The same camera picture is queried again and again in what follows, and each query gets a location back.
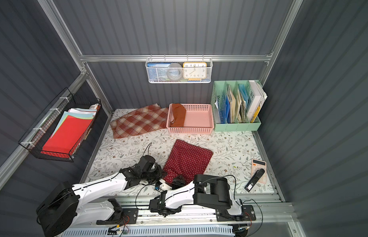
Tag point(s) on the rust orange skirt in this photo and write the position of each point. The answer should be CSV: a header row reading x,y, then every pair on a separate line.
x,y
179,115

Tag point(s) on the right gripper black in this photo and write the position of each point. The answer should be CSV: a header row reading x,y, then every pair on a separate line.
x,y
178,181

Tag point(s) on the red plaid skirt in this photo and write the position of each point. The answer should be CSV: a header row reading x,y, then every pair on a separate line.
x,y
140,121

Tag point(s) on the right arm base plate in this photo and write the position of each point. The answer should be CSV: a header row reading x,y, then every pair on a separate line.
x,y
247,214

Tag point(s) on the white wire wall basket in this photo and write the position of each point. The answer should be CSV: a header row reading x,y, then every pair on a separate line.
x,y
182,60

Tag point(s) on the mint green file organizer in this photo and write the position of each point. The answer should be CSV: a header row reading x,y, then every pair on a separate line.
x,y
217,93

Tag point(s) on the blue box in basket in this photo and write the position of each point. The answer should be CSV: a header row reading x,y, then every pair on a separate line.
x,y
157,71

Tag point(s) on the floral table mat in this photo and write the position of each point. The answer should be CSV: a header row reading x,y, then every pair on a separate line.
x,y
233,153

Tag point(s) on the red paper stack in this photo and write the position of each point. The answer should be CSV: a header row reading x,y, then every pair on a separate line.
x,y
66,136

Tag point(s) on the dark red polka-dot skirt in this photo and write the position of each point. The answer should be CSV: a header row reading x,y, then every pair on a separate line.
x,y
186,160

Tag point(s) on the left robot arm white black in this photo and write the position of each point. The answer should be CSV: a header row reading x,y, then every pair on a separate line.
x,y
65,205

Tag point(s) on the grey tape roll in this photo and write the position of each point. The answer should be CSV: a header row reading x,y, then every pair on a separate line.
x,y
174,72

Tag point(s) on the pink plastic basket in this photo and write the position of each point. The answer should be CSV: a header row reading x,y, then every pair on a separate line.
x,y
199,119

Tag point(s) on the small orange white card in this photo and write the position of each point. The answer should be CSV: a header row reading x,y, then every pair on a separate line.
x,y
257,165

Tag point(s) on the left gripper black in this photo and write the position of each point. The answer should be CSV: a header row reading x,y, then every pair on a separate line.
x,y
156,172

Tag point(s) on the yellow alarm clock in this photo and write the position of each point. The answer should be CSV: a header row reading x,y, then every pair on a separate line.
x,y
195,71

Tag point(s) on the white book in organizer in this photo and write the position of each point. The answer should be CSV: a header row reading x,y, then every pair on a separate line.
x,y
257,97

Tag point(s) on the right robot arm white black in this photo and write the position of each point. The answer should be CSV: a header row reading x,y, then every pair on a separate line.
x,y
205,190

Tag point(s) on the black wire side basket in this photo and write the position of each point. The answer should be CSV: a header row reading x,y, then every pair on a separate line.
x,y
66,103

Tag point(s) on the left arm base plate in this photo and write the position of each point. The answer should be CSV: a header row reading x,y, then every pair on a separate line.
x,y
124,216

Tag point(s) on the blue folders in organizer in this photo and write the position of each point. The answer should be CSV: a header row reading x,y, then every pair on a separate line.
x,y
225,110

